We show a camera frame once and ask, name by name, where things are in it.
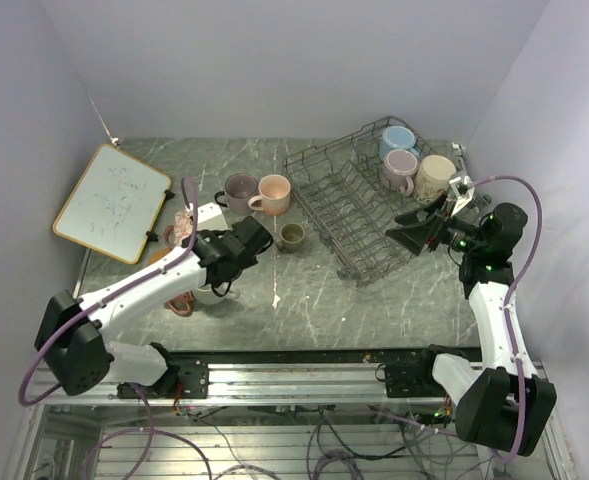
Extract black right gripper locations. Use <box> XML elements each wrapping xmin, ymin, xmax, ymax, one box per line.
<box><xmin>386</xmin><ymin>191</ymin><xmax>486</xmax><ymax>255</ymax></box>

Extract cream white speckled mug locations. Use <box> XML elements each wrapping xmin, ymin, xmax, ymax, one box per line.
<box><xmin>191</xmin><ymin>286</ymin><xmax>240</xmax><ymax>306</ymax></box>

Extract green inside floral mug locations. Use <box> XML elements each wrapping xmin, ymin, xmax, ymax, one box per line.
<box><xmin>413</xmin><ymin>155</ymin><xmax>457</xmax><ymax>205</ymax></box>

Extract lavender mug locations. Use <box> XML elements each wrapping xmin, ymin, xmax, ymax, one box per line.
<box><xmin>380</xmin><ymin>149</ymin><xmax>419</xmax><ymax>198</ymax></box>

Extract light blue mug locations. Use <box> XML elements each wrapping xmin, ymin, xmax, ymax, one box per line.
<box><xmin>379</xmin><ymin>126</ymin><xmax>419</xmax><ymax>161</ymax></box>

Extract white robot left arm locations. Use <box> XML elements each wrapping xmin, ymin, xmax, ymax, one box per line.
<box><xmin>35</xmin><ymin>217</ymin><xmax>274</xmax><ymax>398</ymax></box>

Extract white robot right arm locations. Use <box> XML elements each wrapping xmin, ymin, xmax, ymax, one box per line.
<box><xmin>382</xmin><ymin>197</ymin><xmax>557</xmax><ymax>456</ymax></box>

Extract pink patterned mug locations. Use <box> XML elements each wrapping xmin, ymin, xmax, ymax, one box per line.
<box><xmin>163</xmin><ymin>209</ymin><xmax>193</xmax><ymax>248</ymax></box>

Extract orange mug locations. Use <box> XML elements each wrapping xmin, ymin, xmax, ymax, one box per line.
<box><xmin>164</xmin><ymin>292</ymin><xmax>195</xmax><ymax>317</ymax></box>

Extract cork coaster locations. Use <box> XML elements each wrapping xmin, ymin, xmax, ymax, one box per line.
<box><xmin>148</xmin><ymin>248</ymin><xmax>171</xmax><ymax>265</ymax></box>

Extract small olive grey cup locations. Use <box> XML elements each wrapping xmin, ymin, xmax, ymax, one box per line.
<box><xmin>278</xmin><ymin>223</ymin><xmax>305</xmax><ymax>252</ymax></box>

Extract peach pink mug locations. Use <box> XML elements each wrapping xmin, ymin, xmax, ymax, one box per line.
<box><xmin>247</xmin><ymin>174</ymin><xmax>291</xmax><ymax>216</ymax></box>

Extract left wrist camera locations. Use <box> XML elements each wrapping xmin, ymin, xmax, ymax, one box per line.
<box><xmin>197</xmin><ymin>202</ymin><xmax>228</xmax><ymax>231</ymax></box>

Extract purple mug dark handle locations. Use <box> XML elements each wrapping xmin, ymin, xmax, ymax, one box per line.
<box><xmin>214</xmin><ymin>173</ymin><xmax>258</xmax><ymax>215</ymax></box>

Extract grey wire dish rack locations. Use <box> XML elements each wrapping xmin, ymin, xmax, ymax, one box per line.
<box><xmin>283</xmin><ymin>116</ymin><xmax>422</xmax><ymax>287</ymax></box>

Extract small whiteboard wooden frame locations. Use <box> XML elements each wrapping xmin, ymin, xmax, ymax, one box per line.
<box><xmin>53</xmin><ymin>144</ymin><xmax>172</xmax><ymax>264</ymax></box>

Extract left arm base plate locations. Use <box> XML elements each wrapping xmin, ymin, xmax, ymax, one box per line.
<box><xmin>139</xmin><ymin>357</ymin><xmax>210</xmax><ymax>400</ymax></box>

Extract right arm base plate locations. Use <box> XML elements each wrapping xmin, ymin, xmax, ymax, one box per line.
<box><xmin>374</xmin><ymin>349</ymin><xmax>446</xmax><ymax>399</ymax></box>

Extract aluminium mounting rail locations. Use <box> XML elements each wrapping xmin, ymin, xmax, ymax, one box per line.
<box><xmin>21</xmin><ymin>347</ymin><xmax>442</xmax><ymax>406</ymax></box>

